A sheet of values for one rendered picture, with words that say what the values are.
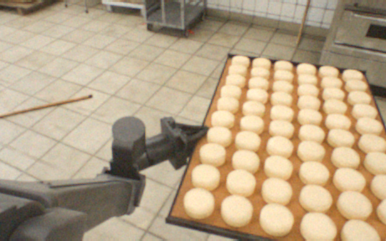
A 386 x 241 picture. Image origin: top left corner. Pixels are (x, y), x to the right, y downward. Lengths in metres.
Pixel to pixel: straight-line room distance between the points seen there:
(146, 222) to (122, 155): 1.19
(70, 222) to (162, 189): 1.60
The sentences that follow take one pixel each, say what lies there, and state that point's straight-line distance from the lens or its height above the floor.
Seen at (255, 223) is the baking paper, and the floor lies 1.01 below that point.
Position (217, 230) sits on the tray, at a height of 1.02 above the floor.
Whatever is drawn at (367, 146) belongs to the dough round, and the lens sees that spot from 0.68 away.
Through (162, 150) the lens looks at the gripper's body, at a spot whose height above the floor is 1.02.
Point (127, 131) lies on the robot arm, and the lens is 0.52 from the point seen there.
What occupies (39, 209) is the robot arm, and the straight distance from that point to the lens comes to 0.20.
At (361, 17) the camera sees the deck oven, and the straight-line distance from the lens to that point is 2.45.
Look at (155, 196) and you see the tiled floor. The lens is 1.77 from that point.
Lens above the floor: 1.44
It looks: 42 degrees down
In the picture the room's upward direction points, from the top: straight up
